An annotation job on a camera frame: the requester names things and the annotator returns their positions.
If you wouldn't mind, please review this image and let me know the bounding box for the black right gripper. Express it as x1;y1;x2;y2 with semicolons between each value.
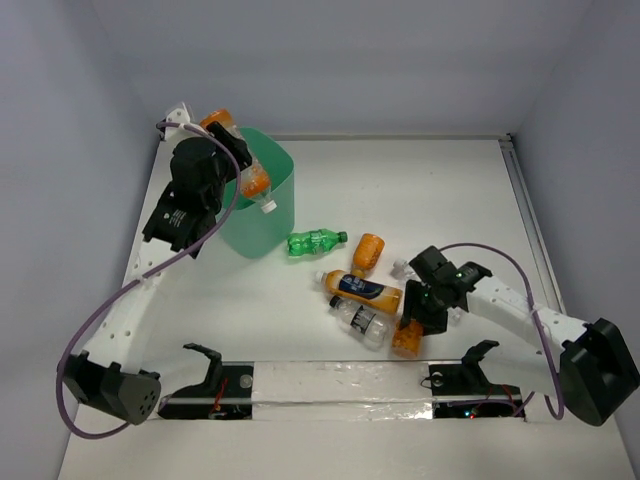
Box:
398;277;448;335

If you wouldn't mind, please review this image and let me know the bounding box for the small orange pulp bottle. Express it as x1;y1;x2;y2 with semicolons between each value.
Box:
391;320;424;360

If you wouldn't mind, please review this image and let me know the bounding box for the tall clear orange-label bottle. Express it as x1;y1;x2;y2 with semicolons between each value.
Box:
200;109;277;214

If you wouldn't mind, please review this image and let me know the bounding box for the round orange juice bottle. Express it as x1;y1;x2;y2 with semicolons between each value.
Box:
351;233;385;278

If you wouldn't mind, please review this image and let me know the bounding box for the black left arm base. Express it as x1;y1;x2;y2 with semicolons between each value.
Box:
156;343;255;420

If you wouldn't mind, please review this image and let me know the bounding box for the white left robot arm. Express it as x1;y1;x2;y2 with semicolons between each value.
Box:
55;120;253;440

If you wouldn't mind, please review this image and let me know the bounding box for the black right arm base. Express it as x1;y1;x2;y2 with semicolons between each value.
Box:
420;340;526;420

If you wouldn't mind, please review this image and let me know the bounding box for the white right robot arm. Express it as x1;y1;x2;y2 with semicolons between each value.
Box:
392;246;639;426

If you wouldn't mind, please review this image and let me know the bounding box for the green plastic bin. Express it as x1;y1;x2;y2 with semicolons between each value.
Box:
217;127;295;259

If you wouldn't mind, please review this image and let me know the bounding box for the clear empty water bottle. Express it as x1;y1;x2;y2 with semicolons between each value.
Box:
391;259;463;326

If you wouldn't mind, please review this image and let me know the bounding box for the clear bottle with black label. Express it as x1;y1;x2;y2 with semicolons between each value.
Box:
329;295;389;350

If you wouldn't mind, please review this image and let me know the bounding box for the orange bottle with blue label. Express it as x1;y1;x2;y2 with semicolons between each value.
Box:
315;270;403;315

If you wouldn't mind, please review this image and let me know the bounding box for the green plastic soda bottle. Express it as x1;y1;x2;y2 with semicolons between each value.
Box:
286;229;348;257

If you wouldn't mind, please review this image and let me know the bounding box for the silver foil tape strip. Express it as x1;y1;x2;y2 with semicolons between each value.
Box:
251;361;433;422

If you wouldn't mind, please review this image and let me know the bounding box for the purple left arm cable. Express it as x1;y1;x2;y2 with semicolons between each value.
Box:
56;119;246;440

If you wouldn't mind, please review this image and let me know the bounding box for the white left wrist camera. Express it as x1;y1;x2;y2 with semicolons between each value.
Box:
156;102;204;144

